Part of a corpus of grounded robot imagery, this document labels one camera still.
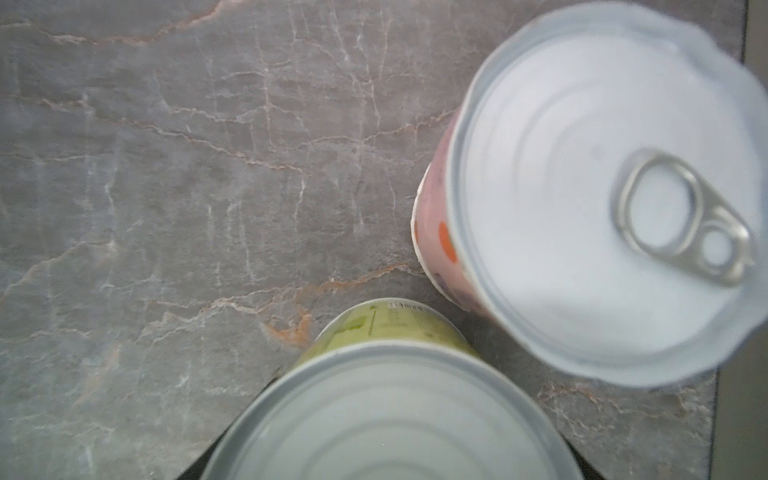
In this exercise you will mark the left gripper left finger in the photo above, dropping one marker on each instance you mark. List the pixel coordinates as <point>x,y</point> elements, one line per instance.
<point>197,468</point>

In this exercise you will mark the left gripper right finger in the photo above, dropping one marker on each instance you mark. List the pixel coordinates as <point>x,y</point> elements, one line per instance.
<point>589,472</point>

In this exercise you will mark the green label can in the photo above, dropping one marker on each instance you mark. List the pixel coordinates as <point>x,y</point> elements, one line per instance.
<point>390,389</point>

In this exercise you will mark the grey metal cabinet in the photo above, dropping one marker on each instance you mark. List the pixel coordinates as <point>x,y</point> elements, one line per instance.
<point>740,425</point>

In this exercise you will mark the pink can near cabinet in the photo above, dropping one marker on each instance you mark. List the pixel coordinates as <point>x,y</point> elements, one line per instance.
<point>601,194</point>

